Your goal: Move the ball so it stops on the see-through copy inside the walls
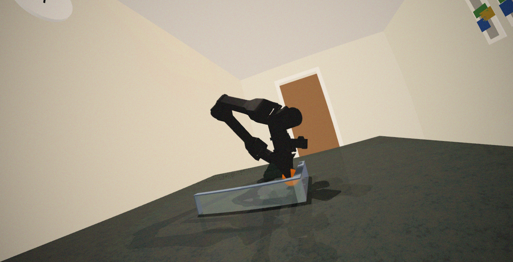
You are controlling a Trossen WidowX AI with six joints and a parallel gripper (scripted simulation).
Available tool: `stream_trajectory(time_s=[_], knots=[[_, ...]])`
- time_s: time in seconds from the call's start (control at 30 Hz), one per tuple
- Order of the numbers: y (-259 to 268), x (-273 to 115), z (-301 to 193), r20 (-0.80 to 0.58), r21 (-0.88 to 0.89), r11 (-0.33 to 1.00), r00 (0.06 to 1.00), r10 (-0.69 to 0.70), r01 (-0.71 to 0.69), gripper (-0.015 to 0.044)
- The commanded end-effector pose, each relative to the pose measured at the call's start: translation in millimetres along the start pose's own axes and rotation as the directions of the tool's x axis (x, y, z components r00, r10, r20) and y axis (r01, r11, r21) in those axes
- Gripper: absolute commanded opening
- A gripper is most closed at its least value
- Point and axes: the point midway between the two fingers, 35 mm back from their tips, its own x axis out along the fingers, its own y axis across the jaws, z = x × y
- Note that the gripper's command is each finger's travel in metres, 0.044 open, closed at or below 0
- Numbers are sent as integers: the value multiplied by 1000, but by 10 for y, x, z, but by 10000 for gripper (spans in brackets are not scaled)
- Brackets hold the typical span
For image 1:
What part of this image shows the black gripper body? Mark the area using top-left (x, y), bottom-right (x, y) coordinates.
top-left (269, 130), bottom-right (296, 163)

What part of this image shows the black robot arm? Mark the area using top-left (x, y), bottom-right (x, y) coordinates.
top-left (211, 94), bottom-right (308, 163)

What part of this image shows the clear low corner wall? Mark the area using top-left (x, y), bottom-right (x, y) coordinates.
top-left (195, 164), bottom-right (309, 215)

